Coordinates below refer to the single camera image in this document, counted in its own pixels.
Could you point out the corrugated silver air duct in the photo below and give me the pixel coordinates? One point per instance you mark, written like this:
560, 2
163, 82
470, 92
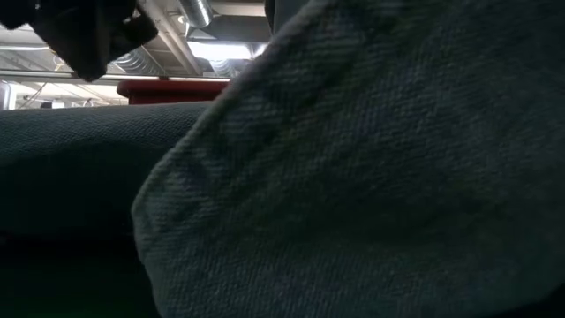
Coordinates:
137, 62

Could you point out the round silver air duct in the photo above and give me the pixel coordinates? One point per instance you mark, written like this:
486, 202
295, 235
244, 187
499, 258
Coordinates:
196, 11

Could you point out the bright ceiling light panel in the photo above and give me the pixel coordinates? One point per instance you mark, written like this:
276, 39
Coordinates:
218, 50

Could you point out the light blue towel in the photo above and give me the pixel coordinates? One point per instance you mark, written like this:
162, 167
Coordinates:
353, 176

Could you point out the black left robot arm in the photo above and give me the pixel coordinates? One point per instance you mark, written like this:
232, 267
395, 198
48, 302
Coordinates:
13, 11

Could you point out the red plastic laundry basket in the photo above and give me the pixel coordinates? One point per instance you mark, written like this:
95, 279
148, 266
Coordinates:
167, 93

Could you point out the white machine housing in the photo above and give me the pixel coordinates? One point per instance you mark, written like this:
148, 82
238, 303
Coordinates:
6, 95

